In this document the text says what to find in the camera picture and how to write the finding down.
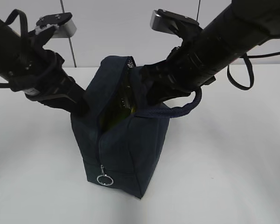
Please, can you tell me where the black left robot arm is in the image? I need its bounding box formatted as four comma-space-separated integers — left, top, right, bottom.
0, 9, 89, 117

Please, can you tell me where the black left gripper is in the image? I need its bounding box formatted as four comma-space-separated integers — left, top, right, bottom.
9, 49, 89, 117

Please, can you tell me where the navy blue lunch bag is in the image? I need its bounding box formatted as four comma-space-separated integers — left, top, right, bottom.
70, 56, 202, 198

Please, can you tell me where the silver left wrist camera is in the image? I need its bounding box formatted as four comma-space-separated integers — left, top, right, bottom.
35, 12, 77, 38

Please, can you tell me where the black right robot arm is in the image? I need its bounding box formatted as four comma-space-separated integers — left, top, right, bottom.
141, 0, 280, 105

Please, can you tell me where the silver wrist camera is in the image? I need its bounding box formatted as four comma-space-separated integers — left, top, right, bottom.
35, 12, 77, 38
150, 9, 202, 38

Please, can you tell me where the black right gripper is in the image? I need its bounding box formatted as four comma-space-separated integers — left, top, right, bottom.
140, 47, 216, 104

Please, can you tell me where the green cucumber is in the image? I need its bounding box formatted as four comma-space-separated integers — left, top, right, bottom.
100, 73, 137, 132

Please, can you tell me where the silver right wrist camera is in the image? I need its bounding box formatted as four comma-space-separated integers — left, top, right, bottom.
150, 9, 202, 38

